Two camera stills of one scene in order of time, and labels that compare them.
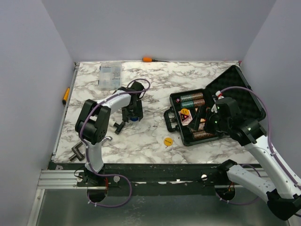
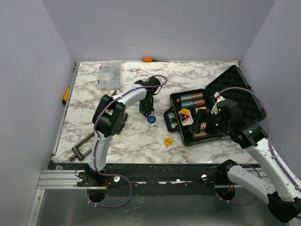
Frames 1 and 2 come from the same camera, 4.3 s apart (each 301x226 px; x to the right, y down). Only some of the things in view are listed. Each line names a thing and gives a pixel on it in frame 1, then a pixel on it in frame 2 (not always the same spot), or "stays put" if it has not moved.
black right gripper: [196, 118] stays put
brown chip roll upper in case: [197, 96] stays put
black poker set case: [192, 111] stays put
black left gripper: [138, 113] -> [146, 111]
